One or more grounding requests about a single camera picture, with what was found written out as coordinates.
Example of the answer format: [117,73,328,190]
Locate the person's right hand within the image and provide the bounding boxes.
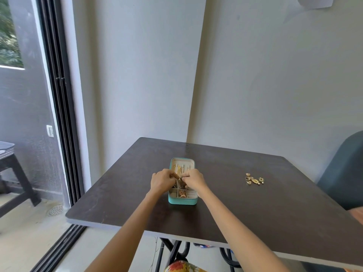
[180,169,210,195]

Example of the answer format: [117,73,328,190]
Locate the person's left hand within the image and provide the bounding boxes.
[150,169,180,195]

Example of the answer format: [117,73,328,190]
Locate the gold necklace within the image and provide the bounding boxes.
[172,164,182,188]

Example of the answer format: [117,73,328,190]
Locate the person's right forearm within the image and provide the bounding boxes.
[197,187,291,272]

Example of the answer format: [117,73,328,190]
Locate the person's left forearm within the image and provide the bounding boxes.
[85,188,165,272]

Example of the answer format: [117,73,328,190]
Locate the teal jewelry box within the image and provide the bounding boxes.
[168,157,198,206]

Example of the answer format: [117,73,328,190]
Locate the pile of gold earrings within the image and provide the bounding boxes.
[245,173,265,186]

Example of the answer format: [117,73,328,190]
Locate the black metal table legs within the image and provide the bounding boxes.
[154,238,241,272]

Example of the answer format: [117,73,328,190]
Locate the floral patterned clothing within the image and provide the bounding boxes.
[164,260,207,272]

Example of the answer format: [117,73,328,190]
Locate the teal upholstered chair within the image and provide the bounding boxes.
[301,131,363,272]

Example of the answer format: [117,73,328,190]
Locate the dark balcony stool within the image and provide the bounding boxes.
[0,141,42,218]

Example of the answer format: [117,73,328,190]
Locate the black sliding door frame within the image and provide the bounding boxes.
[30,0,87,272]

